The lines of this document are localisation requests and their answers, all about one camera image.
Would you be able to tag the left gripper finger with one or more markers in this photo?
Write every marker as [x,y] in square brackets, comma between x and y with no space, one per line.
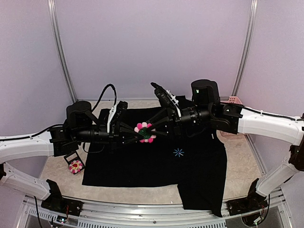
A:
[127,131]
[130,140]

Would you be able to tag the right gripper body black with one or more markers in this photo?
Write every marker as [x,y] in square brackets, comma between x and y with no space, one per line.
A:
[176,124]

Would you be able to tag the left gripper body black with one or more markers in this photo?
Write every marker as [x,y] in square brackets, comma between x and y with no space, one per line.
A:
[113,136]

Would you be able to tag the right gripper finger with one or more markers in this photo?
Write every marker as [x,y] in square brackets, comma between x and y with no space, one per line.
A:
[161,130]
[161,118]

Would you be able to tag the flower brooch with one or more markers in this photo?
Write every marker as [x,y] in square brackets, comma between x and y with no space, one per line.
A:
[142,129]
[75,166]

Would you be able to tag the black t-shirt blue logo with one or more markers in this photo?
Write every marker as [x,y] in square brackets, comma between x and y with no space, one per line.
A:
[196,163]

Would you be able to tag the pink plastic basket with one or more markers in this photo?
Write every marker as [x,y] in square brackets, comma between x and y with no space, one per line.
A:
[231,100]

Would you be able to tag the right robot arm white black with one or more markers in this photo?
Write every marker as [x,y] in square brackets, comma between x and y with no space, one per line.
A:
[234,118]

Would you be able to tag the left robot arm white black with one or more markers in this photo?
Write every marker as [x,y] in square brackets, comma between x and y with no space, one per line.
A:
[80,126]

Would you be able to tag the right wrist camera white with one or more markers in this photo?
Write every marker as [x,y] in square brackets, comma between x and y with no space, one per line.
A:
[166,98]

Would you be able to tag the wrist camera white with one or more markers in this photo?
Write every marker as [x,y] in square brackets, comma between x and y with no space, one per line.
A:
[115,114]
[166,98]

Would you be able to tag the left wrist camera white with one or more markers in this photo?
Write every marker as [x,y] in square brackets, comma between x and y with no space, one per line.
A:
[115,114]

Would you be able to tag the front aluminium rail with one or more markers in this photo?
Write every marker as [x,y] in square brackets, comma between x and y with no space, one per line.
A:
[98,214]

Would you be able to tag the right aluminium frame post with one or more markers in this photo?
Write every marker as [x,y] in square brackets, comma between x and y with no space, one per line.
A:
[246,47]

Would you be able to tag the aluminium frame post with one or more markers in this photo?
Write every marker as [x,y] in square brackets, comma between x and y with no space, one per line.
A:
[60,50]
[246,47]

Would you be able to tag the left aluminium frame post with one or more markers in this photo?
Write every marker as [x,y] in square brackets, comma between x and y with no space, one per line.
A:
[60,50]

